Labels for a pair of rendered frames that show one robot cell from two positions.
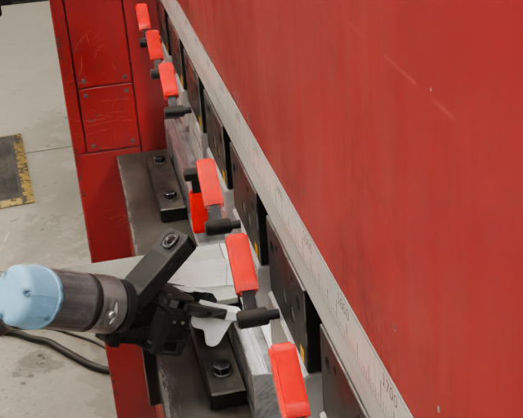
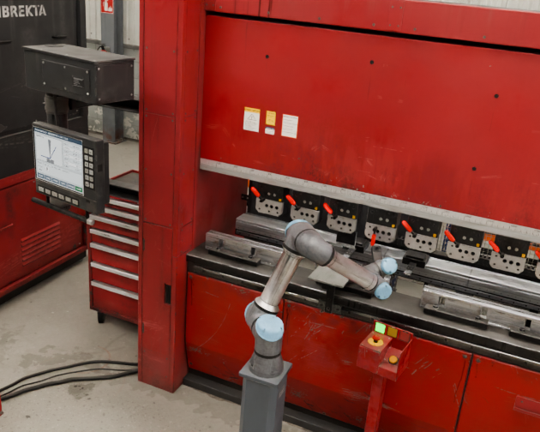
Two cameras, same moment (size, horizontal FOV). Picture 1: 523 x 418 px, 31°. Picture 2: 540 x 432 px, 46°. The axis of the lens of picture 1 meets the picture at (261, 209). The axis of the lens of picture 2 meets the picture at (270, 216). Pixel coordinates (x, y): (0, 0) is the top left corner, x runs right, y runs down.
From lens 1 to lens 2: 285 cm
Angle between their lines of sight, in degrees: 52
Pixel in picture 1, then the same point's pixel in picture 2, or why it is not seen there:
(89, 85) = (183, 225)
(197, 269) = not seen: hidden behind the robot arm
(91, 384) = (121, 383)
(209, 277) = not seen: hidden behind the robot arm
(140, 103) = (194, 229)
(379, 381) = (532, 231)
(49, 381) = (99, 392)
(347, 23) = (531, 183)
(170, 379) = (349, 297)
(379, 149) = not seen: outside the picture
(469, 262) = not seen: outside the picture
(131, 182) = (215, 260)
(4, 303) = (389, 268)
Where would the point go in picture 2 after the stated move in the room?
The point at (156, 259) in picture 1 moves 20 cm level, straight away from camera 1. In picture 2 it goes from (378, 253) to (339, 243)
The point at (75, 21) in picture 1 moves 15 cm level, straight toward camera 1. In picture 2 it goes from (183, 199) to (207, 205)
